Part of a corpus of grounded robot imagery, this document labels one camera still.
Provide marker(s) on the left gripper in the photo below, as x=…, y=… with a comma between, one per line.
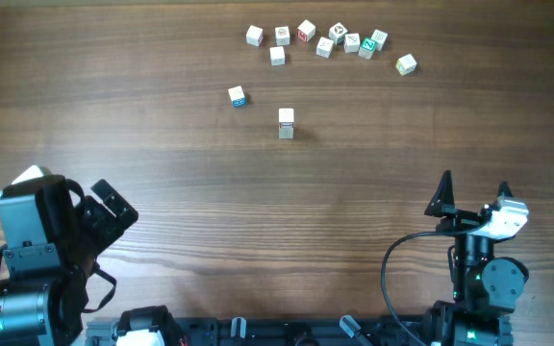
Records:
x=113, y=202

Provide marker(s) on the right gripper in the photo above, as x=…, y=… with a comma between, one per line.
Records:
x=442, y=205

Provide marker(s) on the wooden block with drawing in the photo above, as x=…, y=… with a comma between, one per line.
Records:
x=286, y=133

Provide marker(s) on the wooden block pale picture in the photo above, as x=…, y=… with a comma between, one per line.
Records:
x=286, y=115

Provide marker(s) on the wooden block red frame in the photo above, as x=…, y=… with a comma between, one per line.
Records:
x=286, y=125

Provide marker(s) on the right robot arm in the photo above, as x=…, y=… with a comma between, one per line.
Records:
x=485, y=286

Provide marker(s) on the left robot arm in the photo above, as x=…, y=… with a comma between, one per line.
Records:
x=46, y=311

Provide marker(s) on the wooden block yellow side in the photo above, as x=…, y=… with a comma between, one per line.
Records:
x=406, y=64

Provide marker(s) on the wooden block blue side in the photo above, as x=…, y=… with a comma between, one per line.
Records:
x=237, y=96

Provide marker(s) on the wooden block green letter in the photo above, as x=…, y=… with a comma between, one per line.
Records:
x=367, y=47

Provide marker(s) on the wooden block grid pattern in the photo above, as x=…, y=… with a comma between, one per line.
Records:
x=380, y=38

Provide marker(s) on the wooden block sketch top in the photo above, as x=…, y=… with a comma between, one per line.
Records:
x=352, y=43

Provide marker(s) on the wooden block faint drawing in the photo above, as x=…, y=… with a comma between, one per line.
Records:
x=324, y=47

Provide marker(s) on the wooden block dark picture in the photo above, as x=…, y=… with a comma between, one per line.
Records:
x=337, y=33

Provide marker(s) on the plain wooden block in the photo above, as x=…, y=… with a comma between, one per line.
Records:
x=277, y=55

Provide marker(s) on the wooden block far left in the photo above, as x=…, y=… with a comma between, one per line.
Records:
x=254, y=35

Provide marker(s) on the wooden block red letter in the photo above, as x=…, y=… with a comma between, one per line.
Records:
x=306, y=30

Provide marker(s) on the wooden block orange picture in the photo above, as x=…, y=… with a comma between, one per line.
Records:
x=282, y=35

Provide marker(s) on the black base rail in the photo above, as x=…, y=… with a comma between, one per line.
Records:
x=157, y=326

